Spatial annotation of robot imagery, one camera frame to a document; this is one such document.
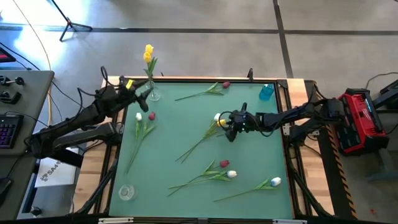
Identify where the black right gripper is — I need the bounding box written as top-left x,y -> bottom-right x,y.
224,102 -> 256,143

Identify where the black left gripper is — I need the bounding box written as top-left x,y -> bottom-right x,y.
119,81 -> 154,113

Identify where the clear ribbed glass vase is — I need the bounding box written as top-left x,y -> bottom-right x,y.
146,80 -> 162,103

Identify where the blue glass vase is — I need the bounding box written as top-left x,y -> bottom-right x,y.
259,83 -> 275,102

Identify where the green table mat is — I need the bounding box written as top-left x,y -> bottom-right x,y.
108,81 -> 295,220

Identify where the black flat bar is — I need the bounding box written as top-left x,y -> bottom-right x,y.
46,149 -> 85,169

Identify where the black tripod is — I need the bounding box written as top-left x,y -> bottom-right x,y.
49,0 -> 93,43

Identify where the grey side desk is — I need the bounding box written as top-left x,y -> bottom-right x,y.
0,70 -> 55,220

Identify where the yellow black hazard tape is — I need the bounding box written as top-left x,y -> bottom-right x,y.
325,124 -> 358,220

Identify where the red black power station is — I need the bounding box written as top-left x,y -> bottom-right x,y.
335,88 -> 390,156

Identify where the black joystick device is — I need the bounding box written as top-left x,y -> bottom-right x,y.
0,76 -> 25,87

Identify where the black desk device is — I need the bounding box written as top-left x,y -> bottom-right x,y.
0,90 -> 22,105

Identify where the black backlit keyboard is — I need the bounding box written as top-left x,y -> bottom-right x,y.
0,114 -> 25,149

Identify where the black device red screen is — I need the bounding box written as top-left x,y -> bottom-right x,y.
0,46 -> 16,64

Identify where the grey metal stand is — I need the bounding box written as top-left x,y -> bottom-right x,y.
366,146 -> 398,183

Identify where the black metal table frame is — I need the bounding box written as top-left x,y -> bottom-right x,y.
73,76 -> 335,224

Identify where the yellow cable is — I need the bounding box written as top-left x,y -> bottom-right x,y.
12,0 -> 53,125

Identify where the white metal bracket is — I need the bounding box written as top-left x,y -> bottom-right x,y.
98,217 -> 134,224
272,218 -> 307,224

